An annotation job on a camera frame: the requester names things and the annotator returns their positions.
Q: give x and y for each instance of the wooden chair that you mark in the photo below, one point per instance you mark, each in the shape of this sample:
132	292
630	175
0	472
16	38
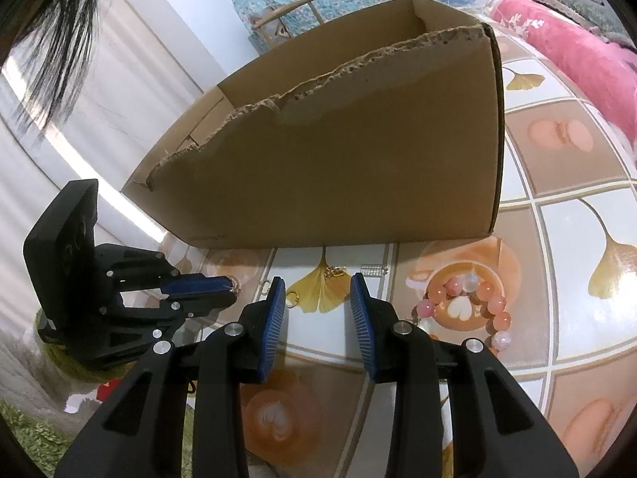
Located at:
286	10

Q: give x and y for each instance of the green shaggy rug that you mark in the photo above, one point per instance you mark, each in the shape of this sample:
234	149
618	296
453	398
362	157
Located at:
30	438

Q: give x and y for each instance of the pink floral blanket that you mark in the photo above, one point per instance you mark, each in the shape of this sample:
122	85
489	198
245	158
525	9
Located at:
572	55

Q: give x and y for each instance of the person's black hair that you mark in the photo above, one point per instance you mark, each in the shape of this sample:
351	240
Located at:
54	20

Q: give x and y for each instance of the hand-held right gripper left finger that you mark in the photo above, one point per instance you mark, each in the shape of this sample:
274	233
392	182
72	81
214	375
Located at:
271	328

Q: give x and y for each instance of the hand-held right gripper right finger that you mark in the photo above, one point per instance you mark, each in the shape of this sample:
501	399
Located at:
366	328

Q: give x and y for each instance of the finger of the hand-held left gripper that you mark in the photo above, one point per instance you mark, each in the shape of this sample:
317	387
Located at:
199	286
204	304

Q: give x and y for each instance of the brown cardboard box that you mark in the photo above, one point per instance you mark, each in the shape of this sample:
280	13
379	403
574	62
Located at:
348	159

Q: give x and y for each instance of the grey floral pillow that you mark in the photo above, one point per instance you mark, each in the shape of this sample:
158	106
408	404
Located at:
582	7

